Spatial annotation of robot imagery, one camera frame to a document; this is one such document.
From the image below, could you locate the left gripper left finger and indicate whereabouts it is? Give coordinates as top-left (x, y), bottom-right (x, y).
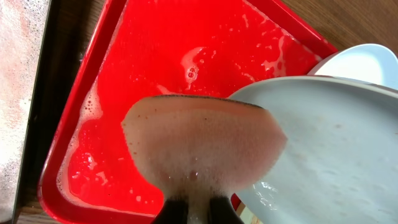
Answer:
top-left (151, 199), bottom-right (189, 224)

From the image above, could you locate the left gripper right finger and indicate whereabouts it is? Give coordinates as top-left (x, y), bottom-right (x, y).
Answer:
top-left (208, 196), bottom-right (243, 224)

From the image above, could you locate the pink sponge with green scourer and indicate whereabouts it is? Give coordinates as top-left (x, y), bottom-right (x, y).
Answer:
top-left (121, 94), bottom-right (288, 200)

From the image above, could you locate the light blue plate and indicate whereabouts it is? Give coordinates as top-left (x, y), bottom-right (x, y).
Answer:
top-left (309, 44), bottom-right (397, 90)
top-left (232, 77), bottom-right (397, 223)

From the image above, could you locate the light blue plate top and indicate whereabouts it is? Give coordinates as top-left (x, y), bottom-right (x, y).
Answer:
top-left (309, 44), bottom-right (397, 90)

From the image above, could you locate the red plastic tray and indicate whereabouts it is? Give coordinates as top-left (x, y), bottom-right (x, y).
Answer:
top-left (38, 0), bottom-right (336, 223)

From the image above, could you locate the black tray with soapy water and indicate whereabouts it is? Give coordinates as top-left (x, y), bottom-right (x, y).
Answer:
top-left (1, 0), bottom-right (50, 223)

